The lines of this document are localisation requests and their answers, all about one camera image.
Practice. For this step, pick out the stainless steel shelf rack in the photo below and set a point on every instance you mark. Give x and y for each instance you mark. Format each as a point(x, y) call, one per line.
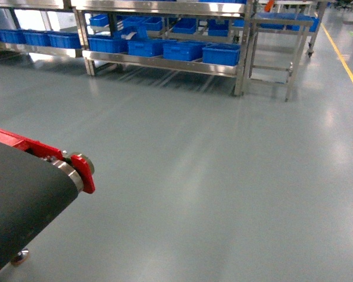
point(217, 22)

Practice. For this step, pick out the blue plastic bin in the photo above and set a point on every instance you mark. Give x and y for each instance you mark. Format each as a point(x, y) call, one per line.
point(221, 54)
point(184, 51)
point(107, 44)
point(148, 47)

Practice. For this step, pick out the blue plastic bin rightmost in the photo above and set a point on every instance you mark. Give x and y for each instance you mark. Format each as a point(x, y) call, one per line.
point(221, 54)

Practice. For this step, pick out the stainless steel side table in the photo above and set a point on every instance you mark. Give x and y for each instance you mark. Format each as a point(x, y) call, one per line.
point(277, 41)

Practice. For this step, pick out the dark conveyor belt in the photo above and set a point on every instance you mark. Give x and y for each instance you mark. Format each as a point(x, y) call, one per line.
point(33, 192)

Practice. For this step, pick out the red conveyor end bracket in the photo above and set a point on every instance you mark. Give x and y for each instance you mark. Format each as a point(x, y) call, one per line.
point(77, 166)

